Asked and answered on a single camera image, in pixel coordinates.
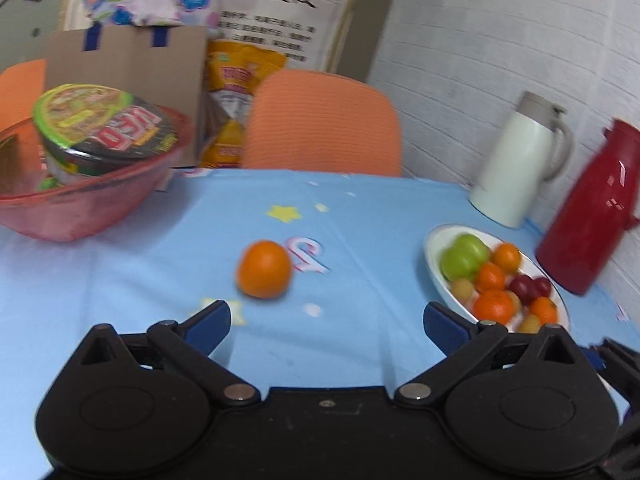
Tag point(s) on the white thermos jug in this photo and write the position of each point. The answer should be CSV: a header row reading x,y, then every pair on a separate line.
x,y
510,170

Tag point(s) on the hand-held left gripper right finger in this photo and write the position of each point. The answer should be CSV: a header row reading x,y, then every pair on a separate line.
x,y
445,323

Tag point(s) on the brown cardboard box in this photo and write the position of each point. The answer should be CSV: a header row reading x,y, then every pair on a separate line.
x,y
130,65

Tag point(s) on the large brown longan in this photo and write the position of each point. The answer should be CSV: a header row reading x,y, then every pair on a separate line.
x,y
462,288

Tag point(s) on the white plate with dark rim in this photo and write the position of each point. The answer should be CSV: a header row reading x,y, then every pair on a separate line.
x,y
435,250

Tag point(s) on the blue printed tablecloth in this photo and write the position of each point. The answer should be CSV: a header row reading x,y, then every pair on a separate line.
x,y
150,270

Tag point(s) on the blue tape strip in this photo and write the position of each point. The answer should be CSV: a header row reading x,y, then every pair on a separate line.
x,y
160,36
93,39

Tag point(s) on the red plum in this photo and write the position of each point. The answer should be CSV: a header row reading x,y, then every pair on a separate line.
x,y
541,287

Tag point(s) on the smooth orange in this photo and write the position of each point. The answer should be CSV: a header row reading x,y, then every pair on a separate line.
x,y
264,269
506,257

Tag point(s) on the orange chair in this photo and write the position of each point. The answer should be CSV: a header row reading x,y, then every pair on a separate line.
x,y
20,95
325,125

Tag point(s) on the red thermos jug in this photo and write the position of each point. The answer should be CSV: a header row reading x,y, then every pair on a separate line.
x,y
585,220

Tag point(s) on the green apple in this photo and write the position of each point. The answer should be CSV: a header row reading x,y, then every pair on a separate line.
x,y
459,261
474,244

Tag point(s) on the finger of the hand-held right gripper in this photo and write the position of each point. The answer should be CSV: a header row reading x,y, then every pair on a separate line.
x,y
620,370

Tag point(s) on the pink plastic bowl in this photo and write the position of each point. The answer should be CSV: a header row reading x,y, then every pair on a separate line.
x,y
75,210

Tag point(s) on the black lid noodle cup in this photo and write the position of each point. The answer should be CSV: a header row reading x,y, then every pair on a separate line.
x,y
125,132

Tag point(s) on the yellow snack bag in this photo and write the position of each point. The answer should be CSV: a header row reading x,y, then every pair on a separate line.
x,y
235,70

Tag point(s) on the green lid noodle cup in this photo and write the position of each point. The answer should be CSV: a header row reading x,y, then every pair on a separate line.
x,y
75,110

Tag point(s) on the wall poster with text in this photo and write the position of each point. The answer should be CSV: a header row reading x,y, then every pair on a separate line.
x,y
280,15

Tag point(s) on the small mandarin orange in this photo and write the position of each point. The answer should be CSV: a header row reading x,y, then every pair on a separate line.
x,y
490,277

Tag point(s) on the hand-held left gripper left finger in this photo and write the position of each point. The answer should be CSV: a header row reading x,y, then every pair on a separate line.
x,y
210,321

